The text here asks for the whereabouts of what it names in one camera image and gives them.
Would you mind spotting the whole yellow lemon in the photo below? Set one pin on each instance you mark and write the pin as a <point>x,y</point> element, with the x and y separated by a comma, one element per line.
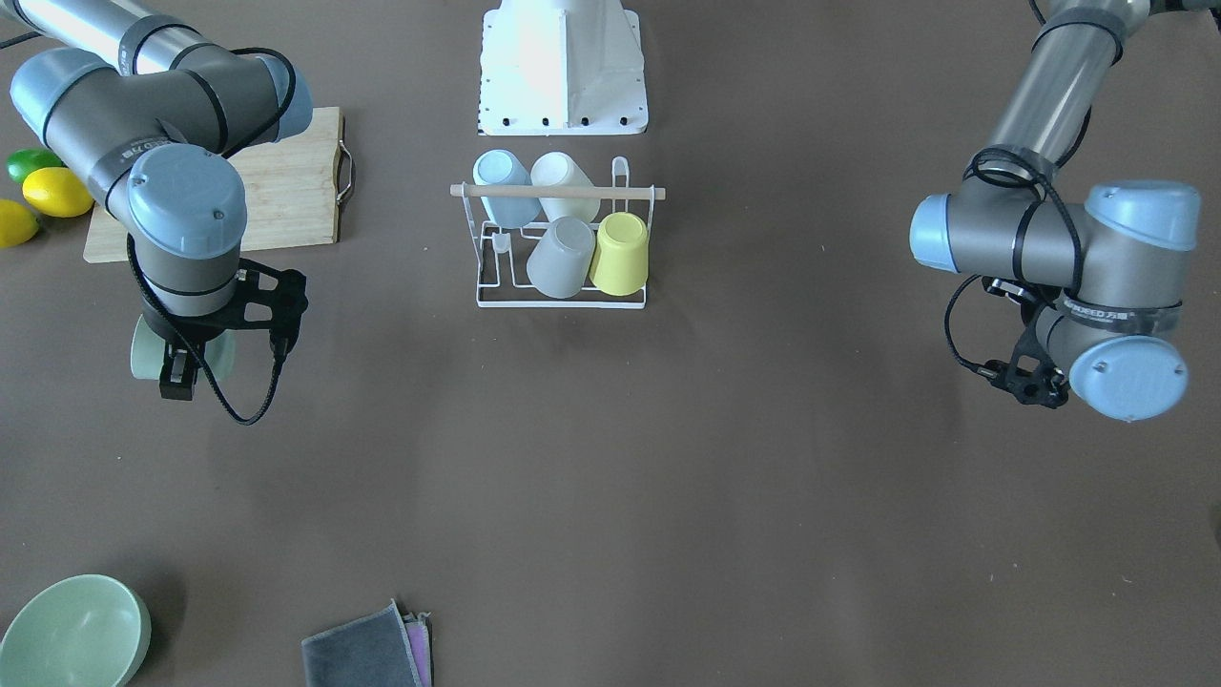
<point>57,192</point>
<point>17,223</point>

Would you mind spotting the cream white cup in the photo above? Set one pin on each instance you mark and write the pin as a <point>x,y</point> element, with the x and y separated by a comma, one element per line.
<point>556,169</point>

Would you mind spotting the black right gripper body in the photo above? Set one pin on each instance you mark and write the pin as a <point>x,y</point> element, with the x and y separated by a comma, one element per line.
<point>178,329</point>

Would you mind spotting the grey folded cloth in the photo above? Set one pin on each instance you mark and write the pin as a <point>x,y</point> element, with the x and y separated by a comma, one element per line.
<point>370,651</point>

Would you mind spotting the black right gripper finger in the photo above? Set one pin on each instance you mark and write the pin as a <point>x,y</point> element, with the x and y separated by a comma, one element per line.
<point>177,379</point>

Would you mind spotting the green bowl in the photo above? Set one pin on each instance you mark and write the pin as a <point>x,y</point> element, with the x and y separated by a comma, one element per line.
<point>88,630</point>

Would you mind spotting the wooden cutting board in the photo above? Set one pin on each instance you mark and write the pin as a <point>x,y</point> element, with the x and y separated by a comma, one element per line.
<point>297,187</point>

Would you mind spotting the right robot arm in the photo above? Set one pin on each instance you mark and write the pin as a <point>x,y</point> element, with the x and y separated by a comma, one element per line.
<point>148,112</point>

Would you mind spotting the white wire cup rack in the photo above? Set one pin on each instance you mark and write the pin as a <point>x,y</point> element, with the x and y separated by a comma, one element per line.
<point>505,221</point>

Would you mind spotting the green plastic cup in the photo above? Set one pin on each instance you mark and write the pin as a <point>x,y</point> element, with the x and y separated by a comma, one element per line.
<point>147,353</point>

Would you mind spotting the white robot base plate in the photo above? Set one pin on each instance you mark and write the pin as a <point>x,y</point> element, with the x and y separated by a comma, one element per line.
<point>562,68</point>

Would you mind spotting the yellow cup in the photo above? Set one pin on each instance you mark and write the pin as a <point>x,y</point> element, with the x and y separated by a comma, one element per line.
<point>620,263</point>

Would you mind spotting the green lime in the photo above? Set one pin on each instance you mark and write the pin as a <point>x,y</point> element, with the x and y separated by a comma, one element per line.
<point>24,162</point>

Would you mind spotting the pink folded cloth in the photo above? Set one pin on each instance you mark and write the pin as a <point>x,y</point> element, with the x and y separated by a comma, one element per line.
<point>417,628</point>

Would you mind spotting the grey cup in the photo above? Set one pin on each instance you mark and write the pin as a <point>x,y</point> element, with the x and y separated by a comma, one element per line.
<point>559,264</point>

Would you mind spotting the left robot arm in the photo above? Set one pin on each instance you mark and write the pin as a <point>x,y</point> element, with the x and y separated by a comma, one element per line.
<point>1099,283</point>

